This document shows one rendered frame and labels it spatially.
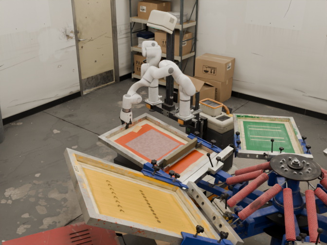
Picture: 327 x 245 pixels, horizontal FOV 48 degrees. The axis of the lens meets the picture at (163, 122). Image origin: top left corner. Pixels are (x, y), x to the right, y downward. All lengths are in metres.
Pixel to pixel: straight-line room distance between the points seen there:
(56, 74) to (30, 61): 0.55
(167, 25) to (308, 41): 3.47
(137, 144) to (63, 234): 1.08
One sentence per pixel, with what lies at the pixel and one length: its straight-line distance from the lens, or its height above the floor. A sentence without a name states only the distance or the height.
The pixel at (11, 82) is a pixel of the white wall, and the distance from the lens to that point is 6.03.
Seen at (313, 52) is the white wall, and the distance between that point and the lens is 6.15.
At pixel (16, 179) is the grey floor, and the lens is 4.71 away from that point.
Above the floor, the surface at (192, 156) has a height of 1.02.
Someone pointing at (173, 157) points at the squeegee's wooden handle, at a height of 1.11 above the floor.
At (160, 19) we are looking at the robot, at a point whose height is 1.98.
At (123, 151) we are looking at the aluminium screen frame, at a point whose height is 1.12.
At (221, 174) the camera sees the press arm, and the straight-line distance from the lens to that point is 2.63.
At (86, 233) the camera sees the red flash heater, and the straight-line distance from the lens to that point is 2.10.
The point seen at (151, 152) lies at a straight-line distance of 2.83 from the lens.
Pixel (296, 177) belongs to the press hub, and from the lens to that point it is 2.26.
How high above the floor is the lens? 2.51
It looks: 26 degrees down
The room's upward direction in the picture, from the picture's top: straight up
